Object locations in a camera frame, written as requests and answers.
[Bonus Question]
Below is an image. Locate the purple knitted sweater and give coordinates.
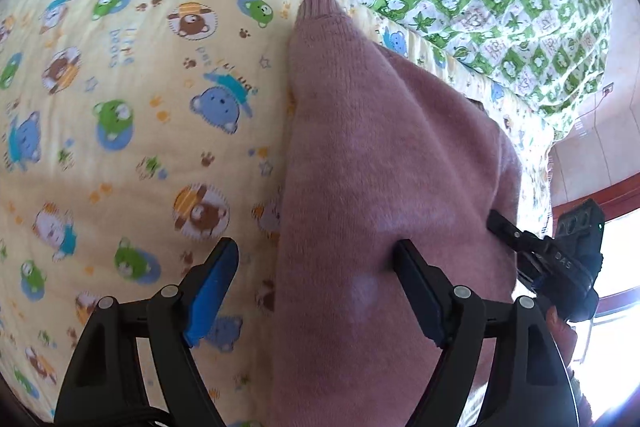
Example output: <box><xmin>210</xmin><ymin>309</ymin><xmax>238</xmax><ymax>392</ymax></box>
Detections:
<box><xmin>265</xmin><ymin>0</ymin><xmax>524</xmax><ymax>427</ymax></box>

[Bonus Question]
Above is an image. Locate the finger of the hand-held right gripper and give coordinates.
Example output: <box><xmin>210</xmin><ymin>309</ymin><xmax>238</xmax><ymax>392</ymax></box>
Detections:
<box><xmin>486</xmin><ymin>209</ymin><xmax>551</xmax><ymax>260</ymax></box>

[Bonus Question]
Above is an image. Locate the person's right hand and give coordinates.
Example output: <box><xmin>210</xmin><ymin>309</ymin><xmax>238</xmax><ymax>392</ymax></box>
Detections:
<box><xmin>545</xmin><ymin>306</ymin><xmax>581</xmax><ymax>360</ymax></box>

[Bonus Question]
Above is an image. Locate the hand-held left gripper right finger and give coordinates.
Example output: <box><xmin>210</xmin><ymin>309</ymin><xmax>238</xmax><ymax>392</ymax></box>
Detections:
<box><xmin>395</xmin><ymin>239</ymin><xmax>585</xmax><ymax>427</ymax></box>

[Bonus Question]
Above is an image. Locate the white cable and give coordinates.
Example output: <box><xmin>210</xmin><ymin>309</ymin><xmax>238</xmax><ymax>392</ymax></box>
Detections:
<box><xmin>572</xmin><ymin>93</ymin><xmax>608</xmax><ymax>138</ymax></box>

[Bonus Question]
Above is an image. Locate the yellow bear print blanket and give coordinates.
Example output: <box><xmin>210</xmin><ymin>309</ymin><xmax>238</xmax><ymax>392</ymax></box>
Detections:
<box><xmin>0</xmin><ymin>0</ymin><xmax>557</xmax><ymax>427</ymax></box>

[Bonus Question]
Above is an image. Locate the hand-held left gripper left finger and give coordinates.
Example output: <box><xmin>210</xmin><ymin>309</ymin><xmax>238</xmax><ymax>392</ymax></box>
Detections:
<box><xmin>55</xmin><ymin>237</ymin><xmax>240</xmax><ymax>427</ymax></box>

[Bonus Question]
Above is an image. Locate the red wooden window frame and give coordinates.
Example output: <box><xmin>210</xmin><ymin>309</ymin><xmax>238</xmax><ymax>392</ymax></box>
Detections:
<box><xmin>549</xmin><ymin>174</ymin><xmax>640</xmax><ymax>365</ymax></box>

